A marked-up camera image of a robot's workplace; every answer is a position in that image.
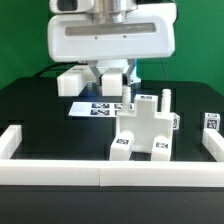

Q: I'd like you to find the white base tag sheet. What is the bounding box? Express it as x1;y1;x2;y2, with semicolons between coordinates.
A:
68;101;135;118

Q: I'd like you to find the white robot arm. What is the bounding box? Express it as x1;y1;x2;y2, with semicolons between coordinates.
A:
48;0;178;76

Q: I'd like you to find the white obstacle fence wall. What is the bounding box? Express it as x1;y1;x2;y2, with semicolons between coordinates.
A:
0;125;224;187

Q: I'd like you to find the white chair seat part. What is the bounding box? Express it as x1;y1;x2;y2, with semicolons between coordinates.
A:
116;86;174;153

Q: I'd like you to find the small white tagged cube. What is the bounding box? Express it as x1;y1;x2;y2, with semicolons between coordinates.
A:
173;113;180;130

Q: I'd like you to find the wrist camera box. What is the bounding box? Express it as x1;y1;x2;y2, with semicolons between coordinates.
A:
49;0;94;14

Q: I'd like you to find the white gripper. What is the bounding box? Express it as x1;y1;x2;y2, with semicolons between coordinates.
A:
48;3;176;85

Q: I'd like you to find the white chair back part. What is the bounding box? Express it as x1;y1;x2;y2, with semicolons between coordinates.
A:
57;65;123;96

